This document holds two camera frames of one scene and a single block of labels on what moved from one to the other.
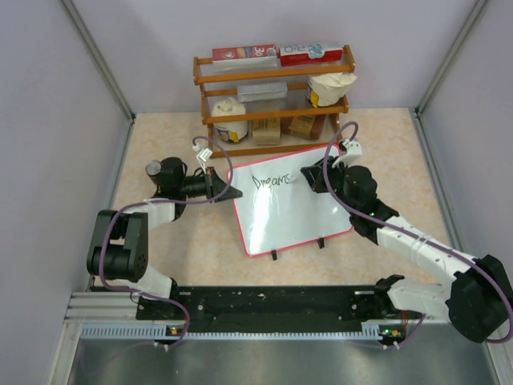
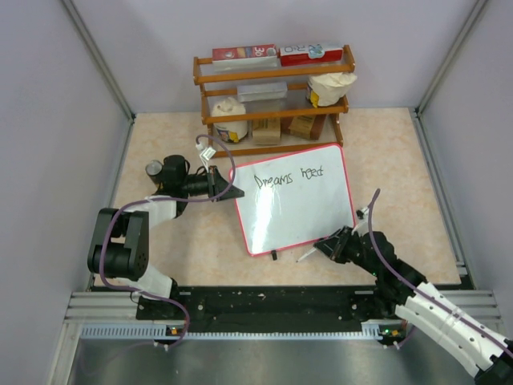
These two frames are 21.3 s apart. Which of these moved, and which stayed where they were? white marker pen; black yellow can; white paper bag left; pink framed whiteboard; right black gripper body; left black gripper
Moved: right black gripper body; white marker pen
Stayed: pink framed whiteboard; white paper bag left; left black gripper; black yellow can
